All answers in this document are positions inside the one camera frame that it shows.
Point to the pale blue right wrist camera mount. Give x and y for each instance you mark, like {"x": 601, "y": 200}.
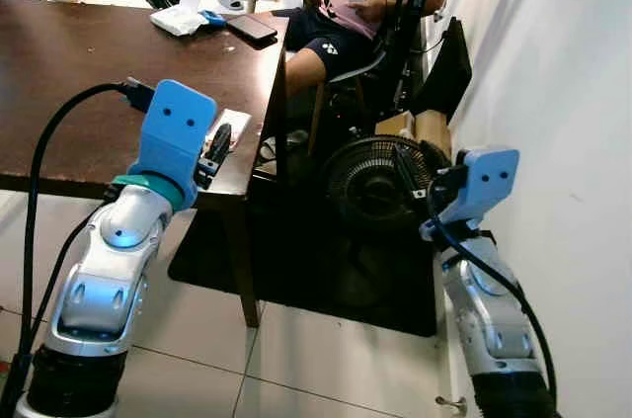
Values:
{"x": 484, "y": 181}

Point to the black office chair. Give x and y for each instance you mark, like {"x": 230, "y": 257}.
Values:
{"x": 410, "y": 3}

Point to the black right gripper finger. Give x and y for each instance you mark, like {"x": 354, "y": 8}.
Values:
{"x": 407, "y": 171}

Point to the keys with white tag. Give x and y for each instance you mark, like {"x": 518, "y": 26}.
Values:
{"x": 233, "y": 124}

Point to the pale blue left wrist camera mount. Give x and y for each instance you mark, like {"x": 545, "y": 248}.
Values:
{"x": 173, "y": 131}

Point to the small blue object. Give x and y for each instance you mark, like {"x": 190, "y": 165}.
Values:
{"x": 212, "y": 18}

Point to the black floor fan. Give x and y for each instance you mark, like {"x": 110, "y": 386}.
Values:
{"x": 360, "y": 181}

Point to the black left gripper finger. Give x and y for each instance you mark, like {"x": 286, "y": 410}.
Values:
{"x": 219, "y": 144}

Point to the dark brown wooden table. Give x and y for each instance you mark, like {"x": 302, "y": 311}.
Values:
{"x": 79, "y": 52}

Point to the pale blue wrist camera mount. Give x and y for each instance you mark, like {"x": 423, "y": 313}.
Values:
{"x": 484, "y": 181}
{"x": 173, "y": 131}

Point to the white tissue pack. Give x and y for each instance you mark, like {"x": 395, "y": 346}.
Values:
{"x": 178, "y": 20}

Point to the brown cardboard carton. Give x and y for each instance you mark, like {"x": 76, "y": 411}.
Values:
{"x": 433, "y": 129}

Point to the black phone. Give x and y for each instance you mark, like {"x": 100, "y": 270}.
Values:
{"x": 252, "y": 28}

